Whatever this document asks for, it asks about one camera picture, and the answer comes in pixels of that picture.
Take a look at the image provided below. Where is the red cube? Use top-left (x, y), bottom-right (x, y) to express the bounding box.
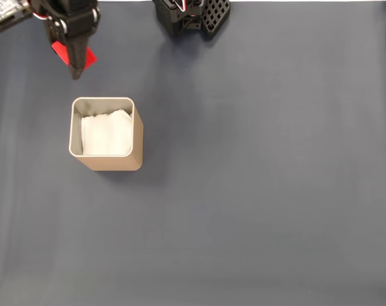
top-left (50, 40), bottom-right (98, 69)

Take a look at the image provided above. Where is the beige square box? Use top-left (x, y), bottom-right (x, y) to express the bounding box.
top-left (68, 96), bottom-right (145, 172)

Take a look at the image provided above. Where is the white folded cloth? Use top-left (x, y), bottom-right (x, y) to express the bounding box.
top-left (80, 108), bottom-right (133, 156)

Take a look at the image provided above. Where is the blue-grey fabric table sheet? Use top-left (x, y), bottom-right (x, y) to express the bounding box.
top-left (0, 1), bottom-right (386, 306)

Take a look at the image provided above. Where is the camera cable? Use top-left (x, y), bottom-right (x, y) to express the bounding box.
top-left (32, 11), bottom-right (55, 22)

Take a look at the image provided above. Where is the camera circuit board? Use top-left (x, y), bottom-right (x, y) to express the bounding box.
top-left (0, 0), bottom-right (33, 36)

